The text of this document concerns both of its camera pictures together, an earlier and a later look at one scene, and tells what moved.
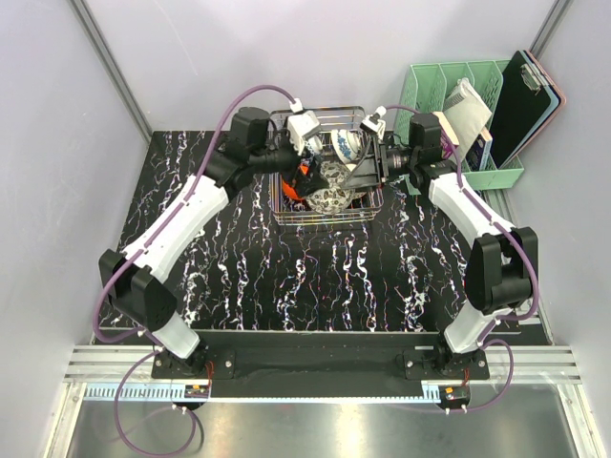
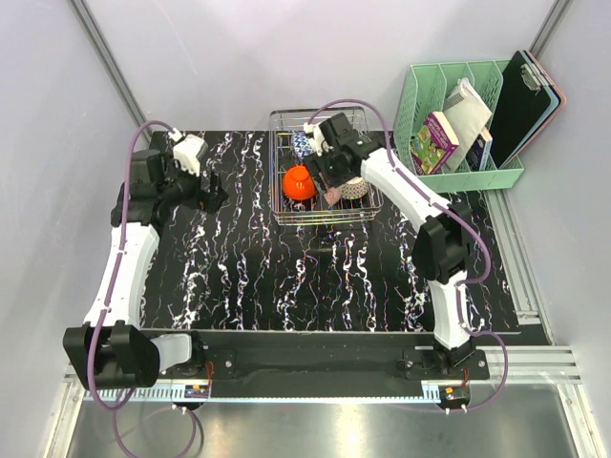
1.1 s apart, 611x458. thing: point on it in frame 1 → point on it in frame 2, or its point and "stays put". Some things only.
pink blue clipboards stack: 558,101 stays put
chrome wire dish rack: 310,192 stays put
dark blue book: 478,156 stays put
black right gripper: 365,174 → 317,164
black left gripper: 313,179 → 210,199
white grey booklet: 467,114 stays put
